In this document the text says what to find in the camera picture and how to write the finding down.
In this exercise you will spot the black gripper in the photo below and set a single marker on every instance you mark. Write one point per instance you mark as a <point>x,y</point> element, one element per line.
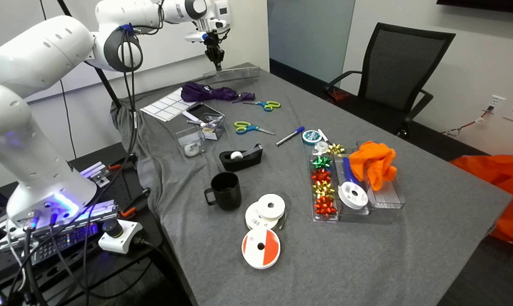
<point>215,45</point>

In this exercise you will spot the purple cloth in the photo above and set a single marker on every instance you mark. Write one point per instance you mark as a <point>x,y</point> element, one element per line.
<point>211,93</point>

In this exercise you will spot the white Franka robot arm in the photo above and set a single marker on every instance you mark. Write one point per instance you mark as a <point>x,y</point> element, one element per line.
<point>41,57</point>

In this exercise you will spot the white box black window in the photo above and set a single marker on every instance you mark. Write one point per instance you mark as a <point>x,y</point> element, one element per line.
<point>206,113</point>

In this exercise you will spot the clear box with tape roll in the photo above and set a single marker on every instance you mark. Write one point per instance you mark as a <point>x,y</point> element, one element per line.
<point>191,145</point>

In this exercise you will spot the black tape dispenser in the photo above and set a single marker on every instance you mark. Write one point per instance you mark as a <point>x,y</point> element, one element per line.
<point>240,161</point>

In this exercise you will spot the blue white pen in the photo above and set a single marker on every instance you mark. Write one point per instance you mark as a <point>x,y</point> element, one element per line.
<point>289,137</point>

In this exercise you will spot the black stand pole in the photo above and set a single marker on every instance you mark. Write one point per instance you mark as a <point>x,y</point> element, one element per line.
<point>106,86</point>

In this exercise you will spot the blue white ribbon roll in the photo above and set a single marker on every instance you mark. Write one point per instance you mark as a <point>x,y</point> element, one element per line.
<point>312,137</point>

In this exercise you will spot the black mug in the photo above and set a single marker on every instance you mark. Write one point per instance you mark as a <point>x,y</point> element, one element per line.
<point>227,191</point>

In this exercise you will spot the silver gift bow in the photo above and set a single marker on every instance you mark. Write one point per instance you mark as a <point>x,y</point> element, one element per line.
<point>322,149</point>

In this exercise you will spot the yellow gift bow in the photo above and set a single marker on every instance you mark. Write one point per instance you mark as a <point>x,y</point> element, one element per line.
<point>337,151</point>

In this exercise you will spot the small silver box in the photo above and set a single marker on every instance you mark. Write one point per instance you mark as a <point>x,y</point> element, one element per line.
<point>96,173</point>

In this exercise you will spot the clear box of gift bows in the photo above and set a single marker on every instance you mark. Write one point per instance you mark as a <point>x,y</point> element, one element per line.
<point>325,190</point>

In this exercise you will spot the black mesh office chair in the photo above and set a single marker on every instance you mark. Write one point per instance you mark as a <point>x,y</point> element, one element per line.
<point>402,69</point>

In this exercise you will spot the orange crumpled tissue paper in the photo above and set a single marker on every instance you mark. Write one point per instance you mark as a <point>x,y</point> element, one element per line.
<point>373,164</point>

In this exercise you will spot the white spool purple ribbon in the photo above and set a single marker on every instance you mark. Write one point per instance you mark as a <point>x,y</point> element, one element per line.
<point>352,196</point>

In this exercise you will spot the red white ribbon spool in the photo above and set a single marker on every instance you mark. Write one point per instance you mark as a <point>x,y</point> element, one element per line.
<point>261,249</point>

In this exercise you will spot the white box black knob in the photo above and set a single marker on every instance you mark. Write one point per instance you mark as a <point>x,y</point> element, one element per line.
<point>121,239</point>

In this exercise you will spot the clear plastic box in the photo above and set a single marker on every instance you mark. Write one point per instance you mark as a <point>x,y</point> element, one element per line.
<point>388,198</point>

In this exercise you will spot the grey electronics box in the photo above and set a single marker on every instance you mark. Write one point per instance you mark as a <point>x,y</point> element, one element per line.
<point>58,236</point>

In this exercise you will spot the grey table cloth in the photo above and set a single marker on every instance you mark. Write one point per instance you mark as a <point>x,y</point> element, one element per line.
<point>381,249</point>

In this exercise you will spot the orange bag on floor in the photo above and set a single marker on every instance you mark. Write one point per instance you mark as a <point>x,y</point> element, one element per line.
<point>503,193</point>

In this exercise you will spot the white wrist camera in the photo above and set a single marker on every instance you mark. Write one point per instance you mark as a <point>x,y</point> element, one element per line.
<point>218,26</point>

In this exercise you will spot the black wall television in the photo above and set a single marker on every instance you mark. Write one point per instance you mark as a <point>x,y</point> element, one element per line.
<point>483,4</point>

